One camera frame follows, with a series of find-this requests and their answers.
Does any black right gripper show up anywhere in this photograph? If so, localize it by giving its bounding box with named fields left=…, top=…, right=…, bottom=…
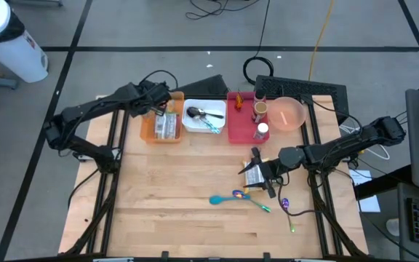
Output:
left=237, top=146, right=287, bottom=199

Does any yellow edged food packet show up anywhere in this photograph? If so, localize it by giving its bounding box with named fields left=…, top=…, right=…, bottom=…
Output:
left=243, top=158, right=271, bottom=193

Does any blue green iridescent spoon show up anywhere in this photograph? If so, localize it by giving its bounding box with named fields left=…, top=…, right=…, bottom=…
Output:
left=231, top=189, right=272, bottom=214

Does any green edged ramen packet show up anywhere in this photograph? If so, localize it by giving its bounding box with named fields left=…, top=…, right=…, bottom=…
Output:
left=153, top=112, right=180, bottom=141

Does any purple iridescent spoon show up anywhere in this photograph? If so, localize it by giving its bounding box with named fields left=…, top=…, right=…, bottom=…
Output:
left=281, top=197, right=297, bottom=234

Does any black spoon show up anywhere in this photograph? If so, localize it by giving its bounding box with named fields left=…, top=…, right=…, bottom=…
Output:
left=186, top=106, right=226, bottom=120

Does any white label spice jar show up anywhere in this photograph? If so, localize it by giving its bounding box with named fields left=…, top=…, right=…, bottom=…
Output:
left=253, top=122, right=271, bottom=141

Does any teal silicone spoon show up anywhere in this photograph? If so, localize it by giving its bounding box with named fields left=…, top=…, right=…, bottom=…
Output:
left=209, top=194, right=251, bottom=206

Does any silver spoon blue handle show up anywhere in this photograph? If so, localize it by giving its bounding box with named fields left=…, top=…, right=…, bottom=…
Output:
left=201, top=116, right=222, bottom=135

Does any gold lid spice jar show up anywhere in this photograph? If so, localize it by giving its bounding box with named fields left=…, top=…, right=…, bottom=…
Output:
left=252, top=100, right=269, bottom=116

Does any purple label spice jar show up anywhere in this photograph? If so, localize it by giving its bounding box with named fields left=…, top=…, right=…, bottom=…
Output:
left=253, top=89, right=268, bottom=104

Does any orange plastic bin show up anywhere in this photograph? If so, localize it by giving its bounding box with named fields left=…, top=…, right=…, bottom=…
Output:
left=140, top=90, right=185, bottom=144

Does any pink plastic bin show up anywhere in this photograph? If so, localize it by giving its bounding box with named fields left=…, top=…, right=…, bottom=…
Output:
left=226, top=91, right=269, bottom=146

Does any black flat panel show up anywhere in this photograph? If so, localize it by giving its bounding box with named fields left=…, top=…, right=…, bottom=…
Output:
left=169, top=74, right=231, bottom=98

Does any white plastic bin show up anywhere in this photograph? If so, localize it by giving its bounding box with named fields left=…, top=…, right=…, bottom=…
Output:
left=181, top=98, right=227, bottom=134

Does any pink translucent bowl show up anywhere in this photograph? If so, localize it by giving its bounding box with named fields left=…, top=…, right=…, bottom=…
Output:
left=267, top=96, right=307, bottom=132

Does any white paper sheet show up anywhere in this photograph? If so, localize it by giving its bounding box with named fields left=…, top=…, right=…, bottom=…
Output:
left=349, top=169, right=381, bottom=214

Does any white computer mouse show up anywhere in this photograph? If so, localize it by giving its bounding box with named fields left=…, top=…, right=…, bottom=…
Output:
left=386, top=218, right=402, bottom=237

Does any white trash can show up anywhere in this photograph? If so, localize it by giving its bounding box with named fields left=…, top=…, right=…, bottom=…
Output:
left=0, top=0, right=49, bottom=84

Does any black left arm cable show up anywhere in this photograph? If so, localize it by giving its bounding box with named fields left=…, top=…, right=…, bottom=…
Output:
left=138, top=68, right=180, bottom=91

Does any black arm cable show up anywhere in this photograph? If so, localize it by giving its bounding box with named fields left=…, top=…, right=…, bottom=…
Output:
left=138, top=68, right=180, bottom=91
left=274, top=174, right=322, bottom=218

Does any black aluminium table frame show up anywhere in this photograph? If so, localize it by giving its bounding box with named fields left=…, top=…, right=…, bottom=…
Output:
left=59, top=82, right=369, bottom=262

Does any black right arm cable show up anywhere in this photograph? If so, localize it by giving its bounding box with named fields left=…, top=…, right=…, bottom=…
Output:
left=274, top=174, right=322, bottom=218

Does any black coiled floor cable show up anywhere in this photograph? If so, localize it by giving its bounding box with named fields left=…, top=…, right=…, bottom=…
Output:
left=242, top=0, right=275, bottom=87

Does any black tangled floor cable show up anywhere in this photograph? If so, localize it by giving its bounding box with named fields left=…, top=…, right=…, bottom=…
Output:
left=185, top=0, right=261, bottom=20

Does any yellow cable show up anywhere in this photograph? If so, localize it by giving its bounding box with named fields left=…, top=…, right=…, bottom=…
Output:
left=307, top=0, right=337, bottom=82

